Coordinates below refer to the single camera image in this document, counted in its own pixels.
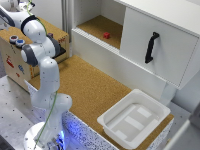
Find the red button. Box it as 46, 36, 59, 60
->
8, 34, 19, 45

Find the green cable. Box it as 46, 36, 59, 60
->
25, 0, 60, 150

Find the blue button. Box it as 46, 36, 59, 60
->
15, 38, 26, 48

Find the black door handle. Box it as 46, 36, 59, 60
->
144, 31, 161, 65

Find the wooden drawer box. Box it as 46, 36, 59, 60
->
0, 17, 71, 92

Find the purple block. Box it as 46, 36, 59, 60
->
46, 32, 55, 39

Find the pink block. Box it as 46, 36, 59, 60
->
102, 31, 111, 40

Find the white cabinet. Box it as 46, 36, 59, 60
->
71, 0, 200, 108

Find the white sliding door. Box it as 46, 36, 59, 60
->
119, 6, 200, 90

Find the black drawer handle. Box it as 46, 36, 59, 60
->
53, 45, 69, 64

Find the white plastic box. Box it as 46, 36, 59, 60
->
96, 88, 172, 150

